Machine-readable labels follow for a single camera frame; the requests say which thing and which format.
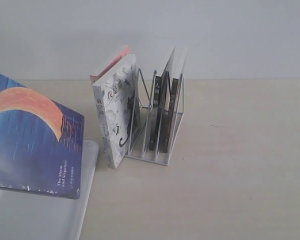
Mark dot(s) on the grey white cat book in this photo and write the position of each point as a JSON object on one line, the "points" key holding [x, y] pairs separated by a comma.
{"points": [[116, 99]]}

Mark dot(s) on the blue moon cover book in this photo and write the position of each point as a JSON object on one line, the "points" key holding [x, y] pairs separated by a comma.
{"points": [[41, 143]]}

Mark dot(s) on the black spine thin book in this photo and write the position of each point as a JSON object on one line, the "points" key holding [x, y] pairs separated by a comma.
{"points": [[157, 104]]}

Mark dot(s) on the dark brown gold book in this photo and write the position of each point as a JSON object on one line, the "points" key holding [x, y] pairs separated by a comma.
{"points": [[172, 100]]}

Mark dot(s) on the pink red spine book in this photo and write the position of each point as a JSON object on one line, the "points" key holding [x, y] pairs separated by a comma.
{"points": [[107, 64]]}

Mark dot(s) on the white plastic tray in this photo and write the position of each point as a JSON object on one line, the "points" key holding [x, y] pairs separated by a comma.
{"points": [[26, 216]]}

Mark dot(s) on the white wire book rack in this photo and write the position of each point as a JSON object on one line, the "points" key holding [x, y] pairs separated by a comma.
{"points": [[160, 120]]}

